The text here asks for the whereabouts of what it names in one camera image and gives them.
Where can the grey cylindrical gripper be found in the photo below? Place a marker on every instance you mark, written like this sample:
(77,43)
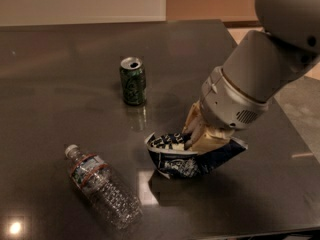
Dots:
(230,101)

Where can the blue chip bag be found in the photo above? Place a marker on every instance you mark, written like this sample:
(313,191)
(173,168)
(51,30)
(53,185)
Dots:
(173,161)

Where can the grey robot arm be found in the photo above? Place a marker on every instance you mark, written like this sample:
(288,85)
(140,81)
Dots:
(285,49)

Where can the clear plastic water bottle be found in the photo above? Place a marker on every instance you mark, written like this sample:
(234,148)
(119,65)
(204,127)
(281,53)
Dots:
(98,181)

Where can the green soda can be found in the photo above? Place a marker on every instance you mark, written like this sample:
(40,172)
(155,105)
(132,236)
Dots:
(133,81)

